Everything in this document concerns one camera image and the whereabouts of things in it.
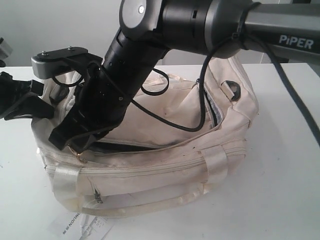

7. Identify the small grey paper tag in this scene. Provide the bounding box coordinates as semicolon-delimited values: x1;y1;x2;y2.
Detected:
79;214;117;240

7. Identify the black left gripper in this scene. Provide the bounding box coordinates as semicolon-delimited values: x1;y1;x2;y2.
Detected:
0;71;55;120

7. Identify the cream fabric duffel bag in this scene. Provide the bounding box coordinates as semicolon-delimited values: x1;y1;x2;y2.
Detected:
31;56;259;218

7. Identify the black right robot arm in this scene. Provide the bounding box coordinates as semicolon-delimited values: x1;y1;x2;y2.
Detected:
49;0;320;153

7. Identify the gold zipper pull charm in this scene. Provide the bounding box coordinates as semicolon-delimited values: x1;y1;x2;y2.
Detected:
68;146;88;164

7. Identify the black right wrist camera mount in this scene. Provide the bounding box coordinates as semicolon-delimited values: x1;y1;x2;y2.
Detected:
31;47;108;89

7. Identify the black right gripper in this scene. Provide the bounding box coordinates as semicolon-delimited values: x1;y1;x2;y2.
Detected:
48;67;143;153

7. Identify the white Tonlion paper tag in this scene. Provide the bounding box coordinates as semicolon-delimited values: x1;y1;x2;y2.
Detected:
47;212;81;240

